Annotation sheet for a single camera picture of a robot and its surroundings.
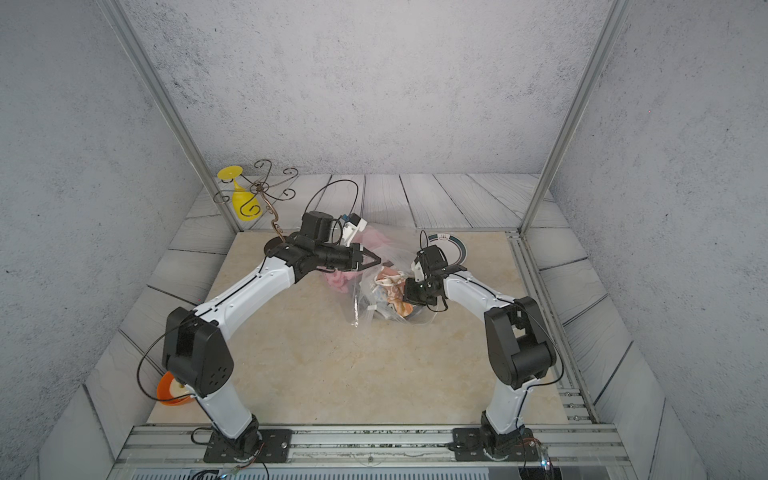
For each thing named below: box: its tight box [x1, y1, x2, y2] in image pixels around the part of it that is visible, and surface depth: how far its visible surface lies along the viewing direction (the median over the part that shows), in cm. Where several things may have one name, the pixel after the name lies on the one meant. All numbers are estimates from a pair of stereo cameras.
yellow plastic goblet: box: [217, 165, 262, 221], surface depth 95 cm
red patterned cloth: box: [374, 266, 413, 317], surface depth 90 cm
